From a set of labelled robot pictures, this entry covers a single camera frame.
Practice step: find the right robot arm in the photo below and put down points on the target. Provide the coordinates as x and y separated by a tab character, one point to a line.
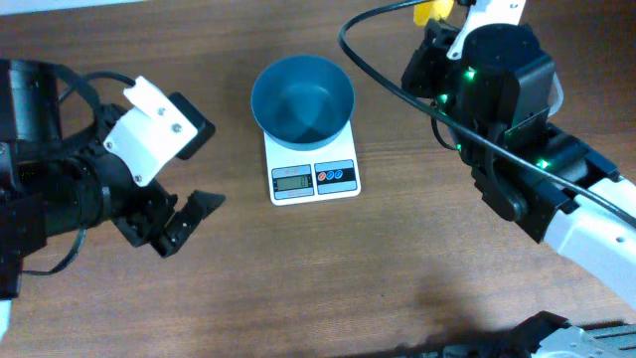
500	89

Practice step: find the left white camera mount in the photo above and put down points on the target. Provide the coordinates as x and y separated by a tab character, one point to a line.
150	134

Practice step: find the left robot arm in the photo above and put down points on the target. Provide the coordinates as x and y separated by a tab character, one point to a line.
70	162

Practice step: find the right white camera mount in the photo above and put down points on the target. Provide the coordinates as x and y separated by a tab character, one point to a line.
486	12

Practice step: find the yellow measuring scoop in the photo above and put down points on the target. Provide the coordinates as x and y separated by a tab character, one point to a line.
432	10

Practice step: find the teal plastic bowl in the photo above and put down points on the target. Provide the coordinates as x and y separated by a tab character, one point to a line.
303	102

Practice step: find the white digital kitchen scale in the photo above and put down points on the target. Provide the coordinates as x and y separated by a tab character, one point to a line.
327	173

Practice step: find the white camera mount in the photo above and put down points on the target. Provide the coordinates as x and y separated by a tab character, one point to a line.
486	12
150	134

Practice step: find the clear plastic bean container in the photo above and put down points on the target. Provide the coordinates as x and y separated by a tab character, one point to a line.
556	96

